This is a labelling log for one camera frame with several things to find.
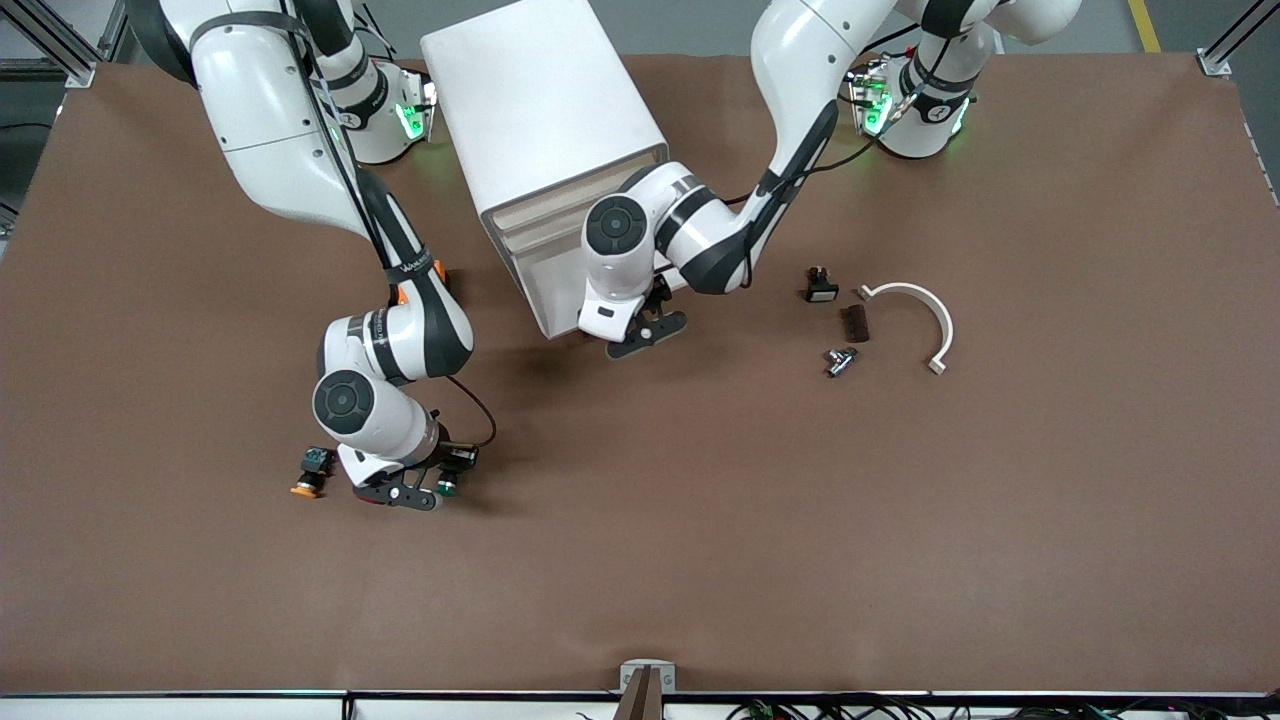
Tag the green mushroom push button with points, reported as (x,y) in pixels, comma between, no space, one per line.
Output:
(446,488)

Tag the yellow mushroom push button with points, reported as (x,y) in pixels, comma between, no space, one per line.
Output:
(318,462)

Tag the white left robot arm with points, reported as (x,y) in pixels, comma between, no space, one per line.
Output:
(790,60)

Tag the aluminium frame post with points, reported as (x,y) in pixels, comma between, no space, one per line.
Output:
(60,45)
(1240,30)

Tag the white table edge rail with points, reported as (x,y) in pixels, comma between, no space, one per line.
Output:
(200,708)

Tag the white curved clamp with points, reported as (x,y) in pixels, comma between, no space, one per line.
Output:
(940,325)

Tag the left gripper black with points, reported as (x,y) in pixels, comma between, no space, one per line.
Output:
(659,292)

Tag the small black switch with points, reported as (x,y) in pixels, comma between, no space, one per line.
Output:
(821,290)

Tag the small dark brown block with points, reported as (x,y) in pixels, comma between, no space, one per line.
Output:
(855,323)

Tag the small metal fitting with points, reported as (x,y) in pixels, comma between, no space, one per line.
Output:
(838,363)

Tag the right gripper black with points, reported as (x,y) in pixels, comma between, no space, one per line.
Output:
(447,456)

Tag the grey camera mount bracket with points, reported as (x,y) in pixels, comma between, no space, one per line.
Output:
(632,672)

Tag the red mushroom push button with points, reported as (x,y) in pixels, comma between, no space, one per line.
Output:
(370,498)

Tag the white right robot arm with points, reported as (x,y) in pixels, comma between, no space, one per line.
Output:
(260,110)

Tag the orange button enclosure box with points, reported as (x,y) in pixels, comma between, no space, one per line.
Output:
(403,296)

